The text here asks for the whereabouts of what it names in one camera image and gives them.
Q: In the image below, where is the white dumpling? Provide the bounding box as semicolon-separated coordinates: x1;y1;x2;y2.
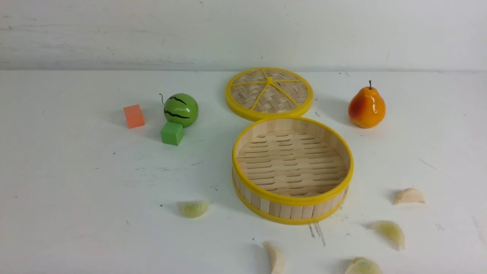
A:
262;241;285;274
393;188;425;205

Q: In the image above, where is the orange toy pear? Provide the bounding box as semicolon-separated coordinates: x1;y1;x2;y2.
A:
348;80;386;129

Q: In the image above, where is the orange cube block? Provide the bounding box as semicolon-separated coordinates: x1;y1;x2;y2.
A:
123;104;145;129

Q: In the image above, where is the green toy watermelon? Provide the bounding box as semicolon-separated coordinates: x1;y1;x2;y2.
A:
160;93;199;128

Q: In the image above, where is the green dumpling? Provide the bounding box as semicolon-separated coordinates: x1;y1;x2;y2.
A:
344;257;383;274
177;200;211;218
370;220;406;251

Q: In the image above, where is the woven bamboo steamer lid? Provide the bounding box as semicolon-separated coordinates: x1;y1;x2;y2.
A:
224;67;314;121

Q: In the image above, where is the bamboo steamer tray yellow rim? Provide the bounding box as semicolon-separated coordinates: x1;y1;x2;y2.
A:
232;117;354;225

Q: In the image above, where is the green cube block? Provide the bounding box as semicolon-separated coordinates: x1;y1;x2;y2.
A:
160;122;184;146

